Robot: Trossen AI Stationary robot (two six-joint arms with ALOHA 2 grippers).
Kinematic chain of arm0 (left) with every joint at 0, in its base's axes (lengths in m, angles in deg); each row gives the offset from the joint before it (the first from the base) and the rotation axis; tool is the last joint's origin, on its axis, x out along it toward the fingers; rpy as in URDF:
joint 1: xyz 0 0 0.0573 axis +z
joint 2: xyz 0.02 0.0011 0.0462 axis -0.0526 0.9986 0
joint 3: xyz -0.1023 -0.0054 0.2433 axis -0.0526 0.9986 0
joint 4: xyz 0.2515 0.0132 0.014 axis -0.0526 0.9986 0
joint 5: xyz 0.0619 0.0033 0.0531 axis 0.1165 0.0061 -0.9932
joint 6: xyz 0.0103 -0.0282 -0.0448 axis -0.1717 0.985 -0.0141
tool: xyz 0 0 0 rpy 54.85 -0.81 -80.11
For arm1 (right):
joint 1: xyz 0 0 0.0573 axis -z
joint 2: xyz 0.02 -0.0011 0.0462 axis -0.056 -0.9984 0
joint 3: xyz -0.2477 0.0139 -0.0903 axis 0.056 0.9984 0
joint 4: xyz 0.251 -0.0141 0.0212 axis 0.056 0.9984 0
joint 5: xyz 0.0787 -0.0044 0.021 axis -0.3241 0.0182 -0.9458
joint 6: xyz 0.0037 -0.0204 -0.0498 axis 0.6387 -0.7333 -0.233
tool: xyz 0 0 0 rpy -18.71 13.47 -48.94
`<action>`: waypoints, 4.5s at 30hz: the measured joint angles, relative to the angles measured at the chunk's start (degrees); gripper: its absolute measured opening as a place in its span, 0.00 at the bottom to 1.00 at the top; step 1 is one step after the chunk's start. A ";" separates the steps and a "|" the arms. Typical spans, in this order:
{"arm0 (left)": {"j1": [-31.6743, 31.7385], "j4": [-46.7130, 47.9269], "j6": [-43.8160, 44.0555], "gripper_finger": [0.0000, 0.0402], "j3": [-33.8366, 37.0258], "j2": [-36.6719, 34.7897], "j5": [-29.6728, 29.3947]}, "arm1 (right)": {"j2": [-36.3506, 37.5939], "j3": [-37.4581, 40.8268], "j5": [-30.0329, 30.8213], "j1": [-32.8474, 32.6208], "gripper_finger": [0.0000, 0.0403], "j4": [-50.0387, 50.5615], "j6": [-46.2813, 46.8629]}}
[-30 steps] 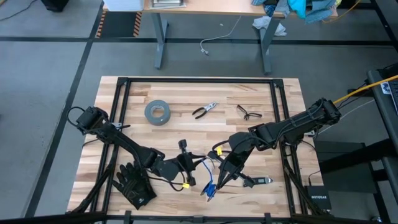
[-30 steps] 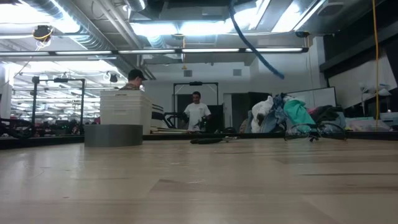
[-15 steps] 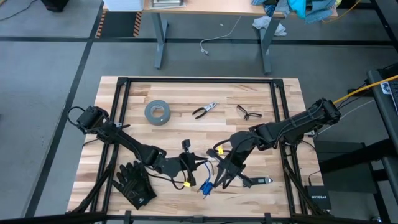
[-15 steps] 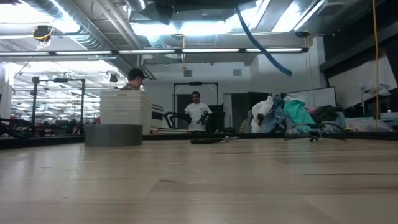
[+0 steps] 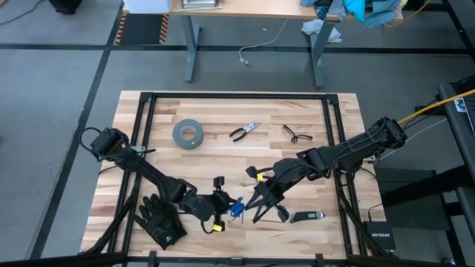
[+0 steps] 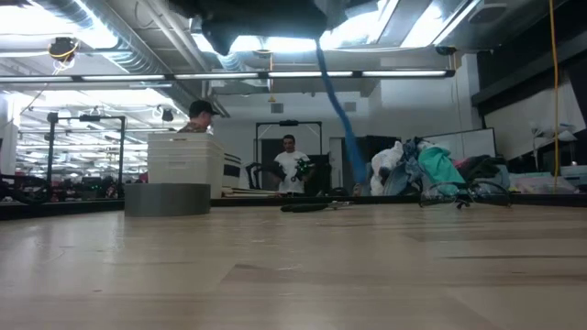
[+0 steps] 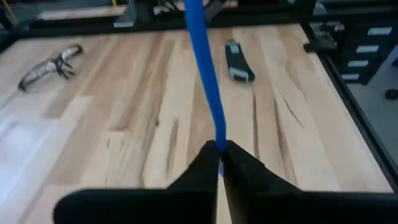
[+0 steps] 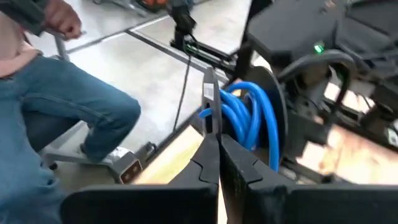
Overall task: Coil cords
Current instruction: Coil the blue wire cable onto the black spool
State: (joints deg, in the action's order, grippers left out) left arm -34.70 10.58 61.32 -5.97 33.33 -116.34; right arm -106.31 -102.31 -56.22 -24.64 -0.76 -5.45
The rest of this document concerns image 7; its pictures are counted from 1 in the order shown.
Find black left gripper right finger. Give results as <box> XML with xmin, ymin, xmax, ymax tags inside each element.
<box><xmin>221</xmin><ymin>140</ymin><xmax>398</xmax><ymax>224</ymax></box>

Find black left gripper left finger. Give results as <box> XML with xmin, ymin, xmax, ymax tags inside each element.
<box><xmin>52</xmin><ymin>140</ymin><xmax>221</xmax><ymax>224</ymax></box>

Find blue cord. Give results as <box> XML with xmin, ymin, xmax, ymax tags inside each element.
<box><xmin>183</xmin><ymin>0</ymin><xmax>228</xmax><ymax>154</ymax></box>

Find black utility knife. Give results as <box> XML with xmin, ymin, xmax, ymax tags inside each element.
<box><xmin>224</xmin><ymin>39</ymin><xmax>256</xmax><ymax>83</ymax></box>

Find clear safety glasses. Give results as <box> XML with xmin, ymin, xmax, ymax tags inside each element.
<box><xmin>17</xmin><ymin>44</ymin><xmax>85</xmax><ymax>93</ymax></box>

